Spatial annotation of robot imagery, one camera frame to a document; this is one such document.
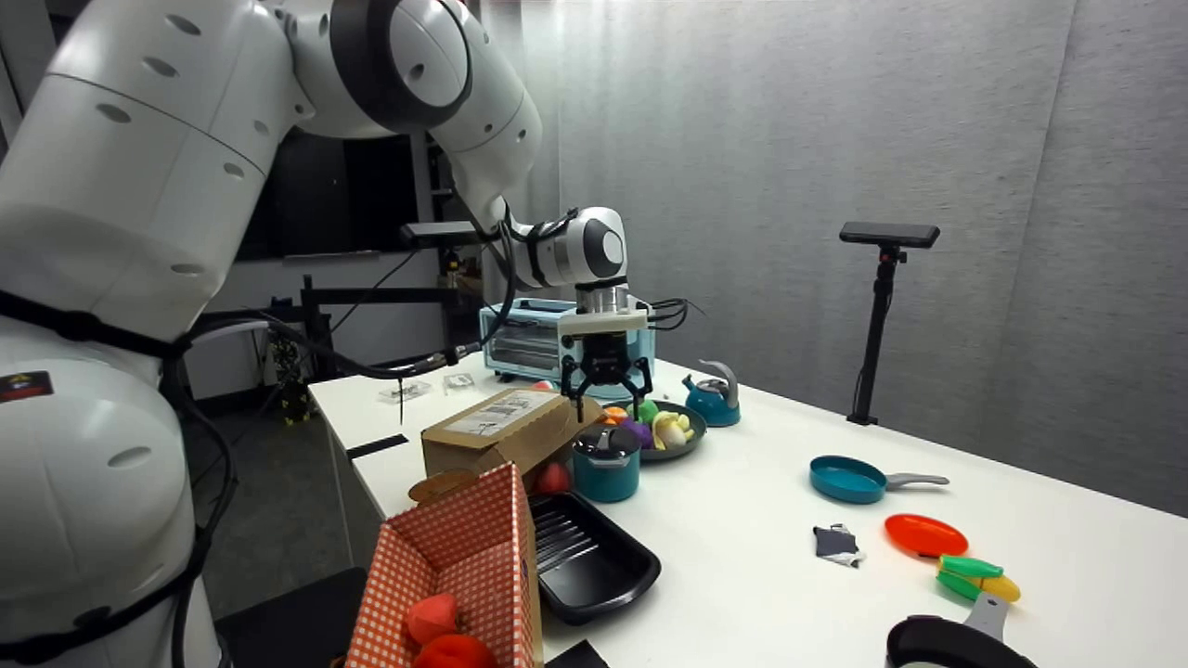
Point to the dark round plate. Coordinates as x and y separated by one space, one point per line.
672 452

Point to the red checkered cardboard box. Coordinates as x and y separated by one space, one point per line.
477 543

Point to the brown cardboard box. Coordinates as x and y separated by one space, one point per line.
495 431

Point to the teal toy kettle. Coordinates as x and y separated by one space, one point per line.
715 402

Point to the small black packet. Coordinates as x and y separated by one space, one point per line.
836 543

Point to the red toy tomato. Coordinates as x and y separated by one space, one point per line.
553 479

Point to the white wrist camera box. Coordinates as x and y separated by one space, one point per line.
602 323

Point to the black camera bar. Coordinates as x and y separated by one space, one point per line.
438 233

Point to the black plastic tray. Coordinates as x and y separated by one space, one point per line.
593 559

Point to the teal toy frying pan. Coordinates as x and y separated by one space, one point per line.
847 479

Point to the red round toy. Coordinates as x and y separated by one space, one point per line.
455 652

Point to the purple eggplant plush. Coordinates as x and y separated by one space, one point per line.
631 431

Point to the black camera tripod stand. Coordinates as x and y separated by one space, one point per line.
882 309

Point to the yellow banana plush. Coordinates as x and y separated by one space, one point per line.
672 428

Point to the blue pot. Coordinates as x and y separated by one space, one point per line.
607 479

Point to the orange plush toy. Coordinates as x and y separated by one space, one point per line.
615 416

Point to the black metal stand frame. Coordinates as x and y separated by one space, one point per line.
357 300

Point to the green yellow toy corn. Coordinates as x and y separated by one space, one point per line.
965 577

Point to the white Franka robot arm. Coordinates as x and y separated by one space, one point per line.
162 186

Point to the orange toy plate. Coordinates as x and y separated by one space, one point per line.
927 537

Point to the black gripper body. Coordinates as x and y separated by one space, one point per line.
607 358

